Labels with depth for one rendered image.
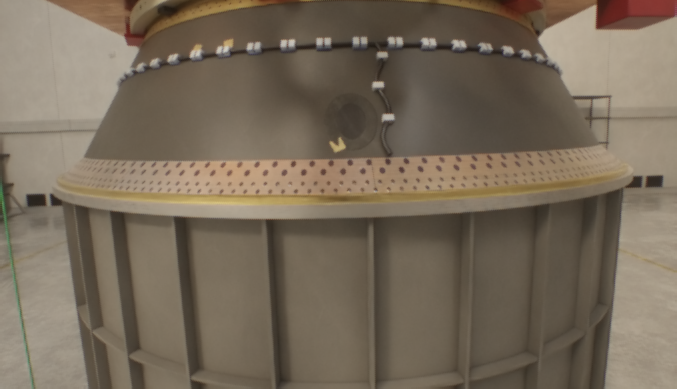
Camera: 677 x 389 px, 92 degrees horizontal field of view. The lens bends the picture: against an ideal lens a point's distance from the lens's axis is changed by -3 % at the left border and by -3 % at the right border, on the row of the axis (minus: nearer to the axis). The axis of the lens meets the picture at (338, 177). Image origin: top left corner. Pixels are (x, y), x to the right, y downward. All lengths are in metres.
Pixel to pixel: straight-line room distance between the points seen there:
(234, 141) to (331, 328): 0.43
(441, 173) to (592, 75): 7.66
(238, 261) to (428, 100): 0.52
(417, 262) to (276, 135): 0.38
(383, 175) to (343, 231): 0.13
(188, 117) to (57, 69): 7.34
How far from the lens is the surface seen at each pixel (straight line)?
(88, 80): 7.79
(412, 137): 0.71
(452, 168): 0.70
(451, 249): 0.72
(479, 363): 0.87
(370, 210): 0.60
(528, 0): 1.21
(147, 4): 1.25
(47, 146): 8.25
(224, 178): 0.70
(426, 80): 0.80
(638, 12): 1.35
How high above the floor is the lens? 1.28
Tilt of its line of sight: 7 degrees down
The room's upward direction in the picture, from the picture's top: 1 degrees counter-clockwise
